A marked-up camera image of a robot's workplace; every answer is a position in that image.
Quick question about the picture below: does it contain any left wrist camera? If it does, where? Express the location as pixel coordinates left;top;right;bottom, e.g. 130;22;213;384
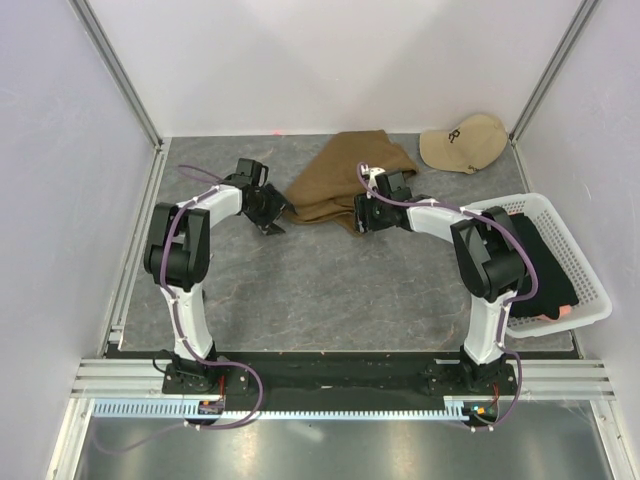
235;158;269;186

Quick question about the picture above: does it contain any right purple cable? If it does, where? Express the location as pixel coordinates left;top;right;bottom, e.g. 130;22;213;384
355;162;540;432

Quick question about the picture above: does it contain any beige baseball cap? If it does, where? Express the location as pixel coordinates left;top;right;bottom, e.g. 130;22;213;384
419;114;509;174

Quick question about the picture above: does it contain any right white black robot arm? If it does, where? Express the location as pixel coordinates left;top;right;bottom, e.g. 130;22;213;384
354;193;532;394

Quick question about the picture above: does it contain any aluminium frame post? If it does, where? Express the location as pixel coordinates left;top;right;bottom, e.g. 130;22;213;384
69;0;165;149
509;0;601;146

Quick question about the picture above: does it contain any light blue cable duct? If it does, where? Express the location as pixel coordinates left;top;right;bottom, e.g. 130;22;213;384
93;398;497;421

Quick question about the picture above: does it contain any brown cloth napkin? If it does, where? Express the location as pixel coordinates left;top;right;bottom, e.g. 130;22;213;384
285;130;418;237

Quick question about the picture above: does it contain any black cloth in basket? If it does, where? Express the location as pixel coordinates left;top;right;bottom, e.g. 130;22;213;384
510;213;579;321

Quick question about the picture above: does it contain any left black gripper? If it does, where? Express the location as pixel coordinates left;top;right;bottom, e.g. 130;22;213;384
244;183;296;237

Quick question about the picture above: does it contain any left aluminium frame post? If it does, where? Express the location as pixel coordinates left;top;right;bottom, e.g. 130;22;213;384
69;0;165;149

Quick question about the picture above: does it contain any front aluminium rail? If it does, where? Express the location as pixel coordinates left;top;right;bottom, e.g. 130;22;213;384
71;359;615;401

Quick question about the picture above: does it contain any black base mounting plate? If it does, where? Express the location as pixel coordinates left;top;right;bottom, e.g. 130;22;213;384
162;351;517;398

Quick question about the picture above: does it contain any white plastic basket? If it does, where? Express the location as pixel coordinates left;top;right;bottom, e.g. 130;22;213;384
468;193;612;338

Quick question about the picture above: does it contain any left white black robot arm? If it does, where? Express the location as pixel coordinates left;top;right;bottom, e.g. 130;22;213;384
143;183;295;393

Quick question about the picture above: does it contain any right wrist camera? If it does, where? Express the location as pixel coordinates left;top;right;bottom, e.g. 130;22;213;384
363;167;411;202

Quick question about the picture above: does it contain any right aluminium frame post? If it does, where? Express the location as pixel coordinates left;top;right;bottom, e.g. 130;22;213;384
509;0;601;146

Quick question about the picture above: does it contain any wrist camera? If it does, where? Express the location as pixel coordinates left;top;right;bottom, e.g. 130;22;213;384
235;158;269;186
363;167;411;202

